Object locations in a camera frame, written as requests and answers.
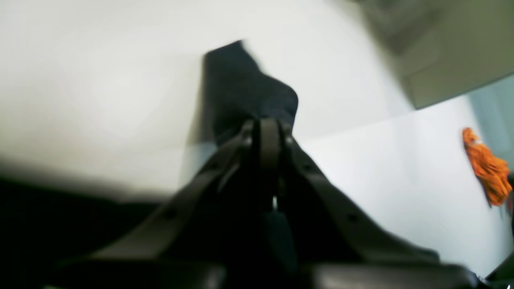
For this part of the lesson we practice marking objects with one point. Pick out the black t-shirt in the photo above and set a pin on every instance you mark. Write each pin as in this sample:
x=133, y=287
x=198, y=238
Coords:
x=235, y=90

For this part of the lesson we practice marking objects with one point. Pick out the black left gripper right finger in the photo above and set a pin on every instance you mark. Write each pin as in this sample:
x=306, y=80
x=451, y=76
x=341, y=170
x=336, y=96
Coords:
x=338, y=245

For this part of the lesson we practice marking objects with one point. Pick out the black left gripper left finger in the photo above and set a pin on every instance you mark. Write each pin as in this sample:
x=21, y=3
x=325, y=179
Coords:
x=209, y=236

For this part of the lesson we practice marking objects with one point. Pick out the orange cloth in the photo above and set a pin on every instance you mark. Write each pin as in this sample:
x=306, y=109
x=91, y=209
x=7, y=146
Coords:
x=491, y=171

